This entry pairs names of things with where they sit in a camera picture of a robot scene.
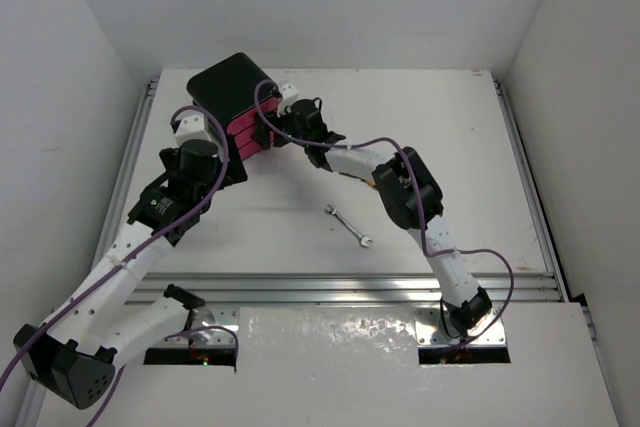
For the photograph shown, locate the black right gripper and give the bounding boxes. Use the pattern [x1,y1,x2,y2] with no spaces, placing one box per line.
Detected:
[252,100,310,150]

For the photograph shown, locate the pink drawer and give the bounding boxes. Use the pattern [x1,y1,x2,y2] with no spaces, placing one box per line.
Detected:
[226,97,279,135]
[227,124,255,144]
[235,133,274,160]

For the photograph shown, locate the pink top drawer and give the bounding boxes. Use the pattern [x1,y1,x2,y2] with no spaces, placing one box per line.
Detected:
[226,97,279,135]

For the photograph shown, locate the yellow needle-nose pliers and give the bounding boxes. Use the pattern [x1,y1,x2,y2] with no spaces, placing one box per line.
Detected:
[339,172,377,190]

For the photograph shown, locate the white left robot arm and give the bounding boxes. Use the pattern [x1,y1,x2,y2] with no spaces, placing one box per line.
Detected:
[13,139,247,410]

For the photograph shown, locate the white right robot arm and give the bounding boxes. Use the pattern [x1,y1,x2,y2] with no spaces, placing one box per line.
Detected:
[256,99,492,337]

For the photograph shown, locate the pink bottom drawer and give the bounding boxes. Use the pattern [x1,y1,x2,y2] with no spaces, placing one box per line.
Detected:
[235,133,274,160]

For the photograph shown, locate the black drawer cabinet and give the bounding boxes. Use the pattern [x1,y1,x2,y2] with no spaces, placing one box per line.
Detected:
[186,52,270,133]

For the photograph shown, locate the silver wrench lower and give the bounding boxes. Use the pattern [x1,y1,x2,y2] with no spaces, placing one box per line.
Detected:
[324,204,373,248]

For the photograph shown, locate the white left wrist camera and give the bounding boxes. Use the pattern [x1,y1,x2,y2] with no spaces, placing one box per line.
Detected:
[172,113,212,146]

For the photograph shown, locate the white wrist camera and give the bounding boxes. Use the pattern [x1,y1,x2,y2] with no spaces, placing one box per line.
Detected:
[276,82,299,117]
[172,113,212,146]

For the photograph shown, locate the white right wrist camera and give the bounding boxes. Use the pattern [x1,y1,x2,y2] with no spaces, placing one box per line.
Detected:
[276,82,299,117]

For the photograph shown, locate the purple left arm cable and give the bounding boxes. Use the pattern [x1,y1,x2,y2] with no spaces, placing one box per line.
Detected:
[0,105,231,427]

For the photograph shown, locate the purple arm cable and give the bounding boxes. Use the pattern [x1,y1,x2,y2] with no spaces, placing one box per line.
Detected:
[0,105,231,427]
[253,79,516,348]

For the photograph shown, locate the aluminium rail frame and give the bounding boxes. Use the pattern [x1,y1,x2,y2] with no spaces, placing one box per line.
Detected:
[29,74,569,363]

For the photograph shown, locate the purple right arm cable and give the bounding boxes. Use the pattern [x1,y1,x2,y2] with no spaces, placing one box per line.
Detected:
[253,79,516,348]

